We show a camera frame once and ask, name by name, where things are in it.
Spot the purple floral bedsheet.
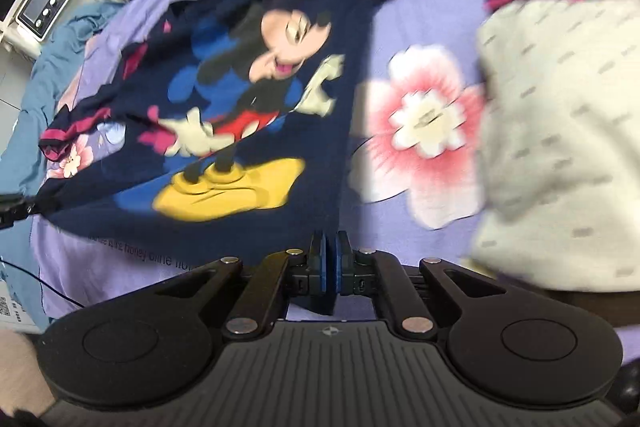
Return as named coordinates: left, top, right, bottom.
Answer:
left=30, top=0, right=640, bottom=323

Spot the blue quilt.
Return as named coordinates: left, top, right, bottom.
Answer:
left=0, top=0, right=166, bottom=333

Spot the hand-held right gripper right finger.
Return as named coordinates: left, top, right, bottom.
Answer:
left=337, top=230, right=507, bottom=341

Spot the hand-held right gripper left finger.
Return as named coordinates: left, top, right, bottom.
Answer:
left=150, top=231, right=335, bottom=341

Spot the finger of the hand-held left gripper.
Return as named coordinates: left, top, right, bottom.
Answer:
left=0, top=193, right=37, bottom=229

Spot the white printed paper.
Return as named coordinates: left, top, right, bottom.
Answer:
left=0, top=294, right=27, bottom=324

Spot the cream dotted folded garment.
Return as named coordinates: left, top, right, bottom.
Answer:
left=470, top=0, right=640, bottom=294

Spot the navy cartoon print sweater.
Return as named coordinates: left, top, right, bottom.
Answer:
left=37, top=0, right=608, bottom=314

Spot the black cable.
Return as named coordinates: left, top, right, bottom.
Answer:
left=0, top=257, right=87, bottom=311

